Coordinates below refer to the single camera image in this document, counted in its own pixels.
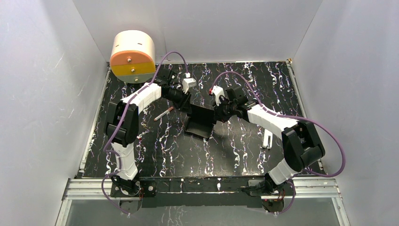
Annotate purple cable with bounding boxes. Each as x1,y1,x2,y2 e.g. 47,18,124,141
101,51,191,216
210,71,347,215

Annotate aluminium front rail frame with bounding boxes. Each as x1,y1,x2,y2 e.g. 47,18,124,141
56,176,350,226

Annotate round cream drawer cabinet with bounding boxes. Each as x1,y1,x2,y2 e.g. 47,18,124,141
109,30,156,84

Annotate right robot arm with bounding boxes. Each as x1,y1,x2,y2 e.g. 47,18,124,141
209,86,325,196

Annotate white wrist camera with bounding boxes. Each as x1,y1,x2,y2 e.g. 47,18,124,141
182,73,197,94
209,85,225,106

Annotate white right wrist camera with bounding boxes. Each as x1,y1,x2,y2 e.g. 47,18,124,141
209,85,225,106

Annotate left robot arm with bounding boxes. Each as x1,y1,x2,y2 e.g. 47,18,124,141
104,72,197,196

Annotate pink white marker pen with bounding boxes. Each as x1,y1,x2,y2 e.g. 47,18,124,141
154,106,174,121

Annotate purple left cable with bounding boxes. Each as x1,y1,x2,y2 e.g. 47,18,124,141
101,51,191,216

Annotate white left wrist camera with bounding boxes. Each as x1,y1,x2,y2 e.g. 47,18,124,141
182,73,197,94

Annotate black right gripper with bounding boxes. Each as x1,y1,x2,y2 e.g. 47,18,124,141
212,97,237,123

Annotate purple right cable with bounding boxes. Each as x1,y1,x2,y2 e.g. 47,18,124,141
210,71,347,215

